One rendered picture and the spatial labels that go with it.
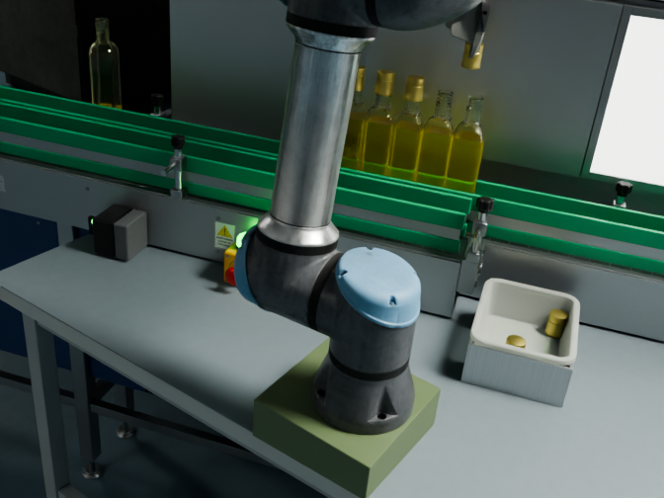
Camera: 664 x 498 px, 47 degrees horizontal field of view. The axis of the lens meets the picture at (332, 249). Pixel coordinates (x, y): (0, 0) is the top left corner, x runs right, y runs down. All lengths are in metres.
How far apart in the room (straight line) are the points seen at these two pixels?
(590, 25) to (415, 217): 0.48
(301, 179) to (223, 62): 0.81
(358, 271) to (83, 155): 0.84
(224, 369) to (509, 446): 0.48
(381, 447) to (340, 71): 0.51
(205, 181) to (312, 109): 0.61
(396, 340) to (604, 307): 0.62
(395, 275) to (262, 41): 0.85
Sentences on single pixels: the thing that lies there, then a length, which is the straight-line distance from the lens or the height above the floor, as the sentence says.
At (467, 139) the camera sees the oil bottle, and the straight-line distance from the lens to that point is 1.47.
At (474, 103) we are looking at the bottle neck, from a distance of 1.47.
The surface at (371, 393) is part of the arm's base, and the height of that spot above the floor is 0.88.
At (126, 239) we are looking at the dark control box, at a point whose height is 0.81.
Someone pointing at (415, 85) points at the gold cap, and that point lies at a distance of 1.47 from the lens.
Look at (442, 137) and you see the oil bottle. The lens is 1.48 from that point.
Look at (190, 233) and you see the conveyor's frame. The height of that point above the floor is 0.81.
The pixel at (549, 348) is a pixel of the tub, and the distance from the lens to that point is 1.44.
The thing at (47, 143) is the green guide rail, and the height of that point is 0.93.
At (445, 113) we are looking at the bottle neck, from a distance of 1.48.
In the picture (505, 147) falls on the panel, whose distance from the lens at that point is 1.62.
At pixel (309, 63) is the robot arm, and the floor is 1.30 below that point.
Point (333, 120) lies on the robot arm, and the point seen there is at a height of 1.23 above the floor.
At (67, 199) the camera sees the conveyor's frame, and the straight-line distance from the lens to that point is 1.73.
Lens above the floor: 1.55
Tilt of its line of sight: 29 degrees down
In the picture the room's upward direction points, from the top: 5 degrees clockwise
